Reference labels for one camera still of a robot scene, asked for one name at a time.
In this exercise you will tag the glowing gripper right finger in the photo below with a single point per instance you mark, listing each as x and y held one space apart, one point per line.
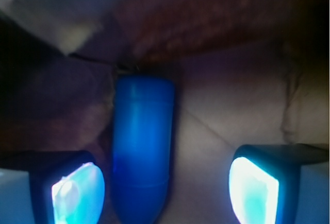
280 183

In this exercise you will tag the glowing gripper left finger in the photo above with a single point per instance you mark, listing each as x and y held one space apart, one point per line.
66 187

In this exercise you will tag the blue plastic bottle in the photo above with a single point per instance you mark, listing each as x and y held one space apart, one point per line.
143 114

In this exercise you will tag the brown paper bag nest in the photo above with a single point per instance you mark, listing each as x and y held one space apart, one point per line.
246 71

